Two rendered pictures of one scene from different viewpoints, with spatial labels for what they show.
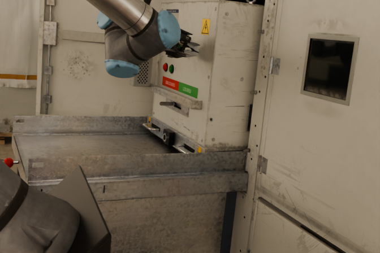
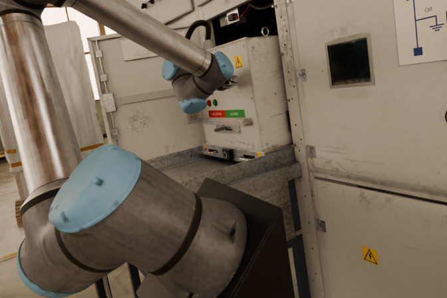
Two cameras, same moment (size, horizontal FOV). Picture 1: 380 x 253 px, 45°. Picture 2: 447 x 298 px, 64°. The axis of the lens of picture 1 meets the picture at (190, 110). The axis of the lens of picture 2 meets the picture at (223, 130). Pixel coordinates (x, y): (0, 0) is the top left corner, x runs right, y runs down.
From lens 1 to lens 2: 21 cm
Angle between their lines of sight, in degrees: 5
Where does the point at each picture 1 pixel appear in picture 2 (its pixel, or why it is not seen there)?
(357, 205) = (403, 154)
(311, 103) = (341, 92)
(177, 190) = (254, 188)
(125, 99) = (179, 138)
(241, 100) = (279, 109)
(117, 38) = (184, 82)
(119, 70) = (193, 107)
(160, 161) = (235, 170)
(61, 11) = (114, 84)
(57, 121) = not seen: hidden behind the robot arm
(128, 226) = not seen: hidden behind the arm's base
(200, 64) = (241, 90)
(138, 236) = not seen: hidden behind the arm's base
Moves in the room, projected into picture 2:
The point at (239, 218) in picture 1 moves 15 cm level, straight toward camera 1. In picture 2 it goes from (300, 198) to (308, 211)
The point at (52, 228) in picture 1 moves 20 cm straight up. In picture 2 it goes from (230, 219) to (211, 102)
